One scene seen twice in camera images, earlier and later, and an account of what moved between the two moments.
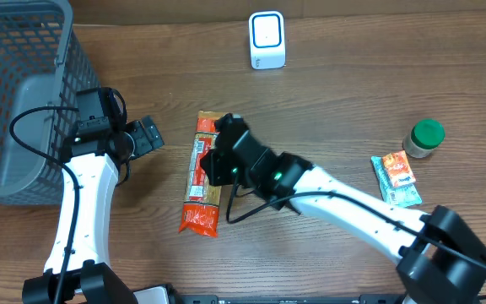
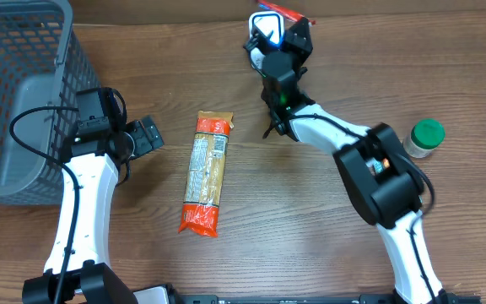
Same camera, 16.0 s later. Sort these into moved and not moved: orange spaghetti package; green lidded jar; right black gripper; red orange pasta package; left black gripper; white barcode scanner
Moved: right black gripper; red orange pasta package
Not moved: white barcode scanner; left black gripper; orange spaghetti package; green lidded jar
